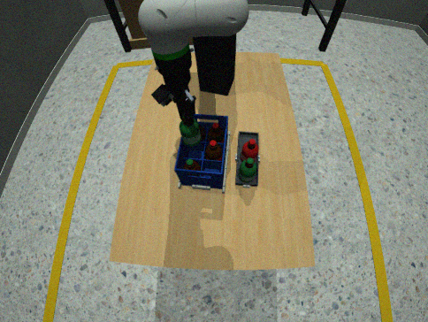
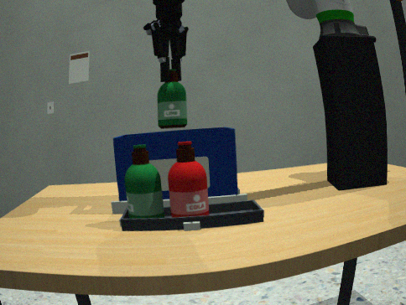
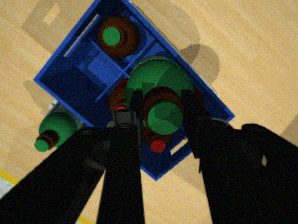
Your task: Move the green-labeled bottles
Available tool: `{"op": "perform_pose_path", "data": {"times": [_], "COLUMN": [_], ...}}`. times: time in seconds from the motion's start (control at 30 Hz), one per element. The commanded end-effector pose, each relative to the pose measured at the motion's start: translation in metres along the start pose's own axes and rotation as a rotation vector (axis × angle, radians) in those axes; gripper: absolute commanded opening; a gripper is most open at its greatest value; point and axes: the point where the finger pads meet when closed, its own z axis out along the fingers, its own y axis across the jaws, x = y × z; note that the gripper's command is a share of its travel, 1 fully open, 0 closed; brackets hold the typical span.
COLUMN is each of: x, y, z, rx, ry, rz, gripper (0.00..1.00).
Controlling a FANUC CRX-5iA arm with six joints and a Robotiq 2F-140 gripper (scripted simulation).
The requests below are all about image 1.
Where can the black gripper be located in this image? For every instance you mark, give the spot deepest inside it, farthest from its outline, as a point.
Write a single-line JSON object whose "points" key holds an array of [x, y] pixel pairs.
{"points": [[184, 106]]}

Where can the red cola bottle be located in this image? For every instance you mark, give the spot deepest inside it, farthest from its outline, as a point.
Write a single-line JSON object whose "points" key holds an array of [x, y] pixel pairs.
{"points": [[249, 149]]}

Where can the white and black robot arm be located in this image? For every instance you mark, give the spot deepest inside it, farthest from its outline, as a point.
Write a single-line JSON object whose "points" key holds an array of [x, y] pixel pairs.
{"points": [[168, 24]]}

